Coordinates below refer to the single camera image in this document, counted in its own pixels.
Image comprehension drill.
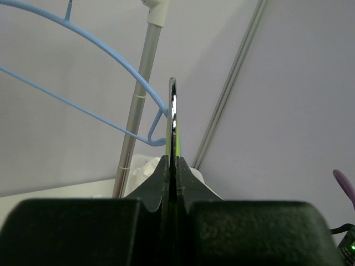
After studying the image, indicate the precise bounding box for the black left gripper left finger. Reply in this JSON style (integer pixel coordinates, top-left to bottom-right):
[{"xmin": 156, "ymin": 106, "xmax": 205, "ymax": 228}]
[{"xmin": 0, "ymin": 155, "xmax": 170, "ymax": 266}]

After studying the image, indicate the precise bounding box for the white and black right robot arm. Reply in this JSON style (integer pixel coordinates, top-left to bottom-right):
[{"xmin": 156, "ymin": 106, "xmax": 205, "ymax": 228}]
[{"xmin": 330, "ymin": 223, "xmax": 354, "ymax": 266}]

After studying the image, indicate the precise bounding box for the light blue plastic hanger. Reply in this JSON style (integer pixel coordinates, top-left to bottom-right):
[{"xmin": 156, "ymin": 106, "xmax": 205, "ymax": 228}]
[{"xmin": 1, "ymin": 1, "xmax": 168, "ymax": 147}]

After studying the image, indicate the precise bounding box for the lime green hanger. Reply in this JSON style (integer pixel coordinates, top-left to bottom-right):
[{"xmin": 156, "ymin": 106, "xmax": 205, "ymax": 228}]
[{"xmin": 166, "ymin": 77, "xmax": 180, "ymax": 265}]

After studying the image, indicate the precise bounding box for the white plastic basket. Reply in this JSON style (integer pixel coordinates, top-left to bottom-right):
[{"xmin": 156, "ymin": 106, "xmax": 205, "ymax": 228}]
[{"xmin": 122, "ymin": 156, "xmax": 223, "ymax": 212}]

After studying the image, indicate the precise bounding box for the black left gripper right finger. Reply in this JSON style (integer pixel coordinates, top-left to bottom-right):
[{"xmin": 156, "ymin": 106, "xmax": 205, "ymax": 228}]
[{"xmin": 176, "ymin": 158, "xmax": 343, "ymax": 265}]

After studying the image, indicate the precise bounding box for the aluminium corner post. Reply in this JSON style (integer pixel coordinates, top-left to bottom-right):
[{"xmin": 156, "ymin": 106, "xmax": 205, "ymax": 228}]
[{"xmin": 191, "ymin": 0, "xmax": 268, "ymax": 169}]

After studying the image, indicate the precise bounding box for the silver clothes rack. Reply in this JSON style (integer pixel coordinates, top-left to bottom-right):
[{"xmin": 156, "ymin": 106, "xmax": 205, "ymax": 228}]
[{"xmin": 113, "ymin": 0, "xmax": 170, "ymax": 198}]

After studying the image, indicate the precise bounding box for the white printed t shirt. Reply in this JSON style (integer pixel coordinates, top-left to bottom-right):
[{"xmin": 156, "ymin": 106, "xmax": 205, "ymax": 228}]
[{"xmin": 132, "ymin": 157, "xmax": 160, "ymax": 186}]

